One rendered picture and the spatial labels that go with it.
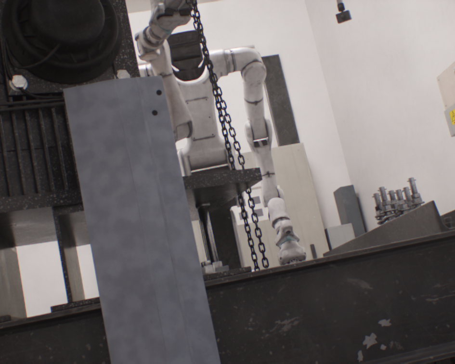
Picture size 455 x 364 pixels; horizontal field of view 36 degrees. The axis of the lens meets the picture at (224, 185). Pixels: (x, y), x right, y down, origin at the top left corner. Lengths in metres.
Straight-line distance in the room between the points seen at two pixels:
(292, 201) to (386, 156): 0.72
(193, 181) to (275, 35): 3.85
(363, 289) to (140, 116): 0.60
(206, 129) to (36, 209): 1.22
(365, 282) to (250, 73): 1.24
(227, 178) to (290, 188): 3.17
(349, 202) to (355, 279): 3.36
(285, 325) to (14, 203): 0.60
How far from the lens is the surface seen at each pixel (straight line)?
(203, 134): 2.58
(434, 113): 3.79
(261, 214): 4.67
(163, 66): 2.31
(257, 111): 2.74
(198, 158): 2.58
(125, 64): 1.59
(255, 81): 2.63
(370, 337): 1.54
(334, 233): 4.76
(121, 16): 1.65
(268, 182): 2.74
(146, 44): 2.22
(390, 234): 1.82
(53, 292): 4.79
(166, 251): 1.30
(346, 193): 4.90
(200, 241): 4.58
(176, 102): 2.31
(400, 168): 4.28
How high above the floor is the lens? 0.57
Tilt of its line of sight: 11 degrees up
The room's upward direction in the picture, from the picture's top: 12 degrees counter-clockwise
